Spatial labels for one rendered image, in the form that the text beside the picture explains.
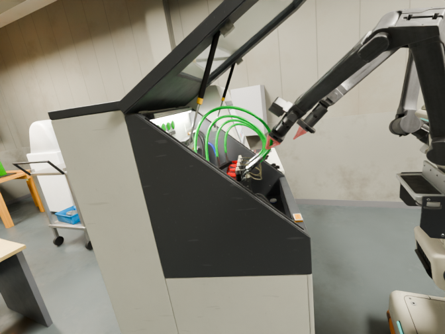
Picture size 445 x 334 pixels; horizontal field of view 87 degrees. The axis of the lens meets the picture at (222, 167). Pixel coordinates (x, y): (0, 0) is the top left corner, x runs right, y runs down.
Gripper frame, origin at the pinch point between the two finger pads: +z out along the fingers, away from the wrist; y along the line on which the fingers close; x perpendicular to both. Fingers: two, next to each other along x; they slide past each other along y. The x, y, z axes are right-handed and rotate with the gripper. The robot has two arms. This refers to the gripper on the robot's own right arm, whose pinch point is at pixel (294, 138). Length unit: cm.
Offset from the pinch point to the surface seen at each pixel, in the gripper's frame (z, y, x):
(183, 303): 70, -10, 59
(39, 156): 290, 262, -101
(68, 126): 34, 64, 66
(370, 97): -48, -41, -176
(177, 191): 30, 21, 57
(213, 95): 14, 52, -12
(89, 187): 49, 48, 65
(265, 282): 39, -26, 50
